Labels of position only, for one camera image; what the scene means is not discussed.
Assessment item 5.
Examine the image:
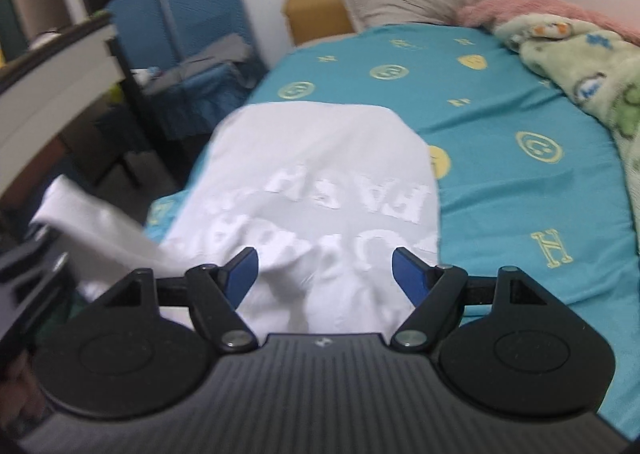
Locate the white t-shirt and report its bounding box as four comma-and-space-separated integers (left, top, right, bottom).
35, 101, 439, 337

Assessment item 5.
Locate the teal patterned bed sheet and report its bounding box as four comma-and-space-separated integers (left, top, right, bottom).
145, 25, 639, 437

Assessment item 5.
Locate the grey cloth on chair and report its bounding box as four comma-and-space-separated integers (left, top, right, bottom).
142, 32, 253, 96

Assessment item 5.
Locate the white black desk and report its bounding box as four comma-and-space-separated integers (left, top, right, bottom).
1, 13, 126, 211

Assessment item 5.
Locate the pink fuzzy blanket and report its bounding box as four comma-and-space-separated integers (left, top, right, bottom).
456, 0, 639, 46

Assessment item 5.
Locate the yellow wooden headboard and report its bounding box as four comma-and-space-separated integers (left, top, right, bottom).
283, 0, 357, 46

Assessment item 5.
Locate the blue covered chair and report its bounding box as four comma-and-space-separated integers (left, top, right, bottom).
142, 0, 269, 136
96, 0, 174, 175

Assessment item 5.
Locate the green cartoon blanket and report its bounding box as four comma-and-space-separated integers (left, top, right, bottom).
492, 13, 639, 222

